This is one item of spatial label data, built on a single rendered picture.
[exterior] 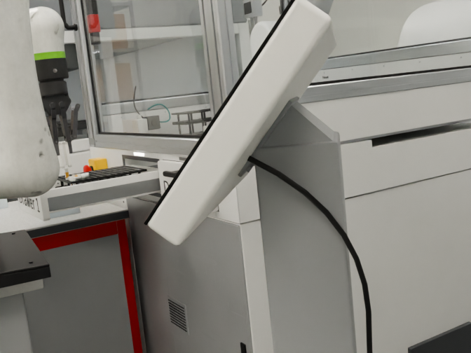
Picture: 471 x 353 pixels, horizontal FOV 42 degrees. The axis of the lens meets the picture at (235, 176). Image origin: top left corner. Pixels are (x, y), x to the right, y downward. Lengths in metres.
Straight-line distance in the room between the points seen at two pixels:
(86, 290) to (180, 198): 1.30
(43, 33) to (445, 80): 1.10
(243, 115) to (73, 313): 1.40
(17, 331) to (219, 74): 0.72
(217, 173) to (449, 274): 1.30
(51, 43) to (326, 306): 1.10
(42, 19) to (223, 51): 0.56
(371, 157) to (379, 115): 0.11
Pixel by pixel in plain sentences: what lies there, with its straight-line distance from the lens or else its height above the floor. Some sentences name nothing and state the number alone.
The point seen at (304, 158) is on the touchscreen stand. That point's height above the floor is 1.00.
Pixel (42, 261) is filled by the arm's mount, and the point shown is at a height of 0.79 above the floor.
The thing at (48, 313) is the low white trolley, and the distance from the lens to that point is 1.97.
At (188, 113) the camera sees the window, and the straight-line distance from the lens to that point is 1.56.
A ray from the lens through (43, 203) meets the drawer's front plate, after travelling 1.63.
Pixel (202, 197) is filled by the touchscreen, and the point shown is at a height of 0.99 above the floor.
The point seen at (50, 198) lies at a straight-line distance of 1.65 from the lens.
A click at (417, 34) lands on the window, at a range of 1.77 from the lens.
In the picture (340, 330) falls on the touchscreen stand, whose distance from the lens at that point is 0.92.
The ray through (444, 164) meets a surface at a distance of 1.83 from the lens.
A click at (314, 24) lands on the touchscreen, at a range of 0.67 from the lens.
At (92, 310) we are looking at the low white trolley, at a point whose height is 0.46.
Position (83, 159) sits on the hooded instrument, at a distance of 2.64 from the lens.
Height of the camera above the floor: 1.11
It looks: 8 degrees down
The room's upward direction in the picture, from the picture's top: 6 degrees counter-clockwise
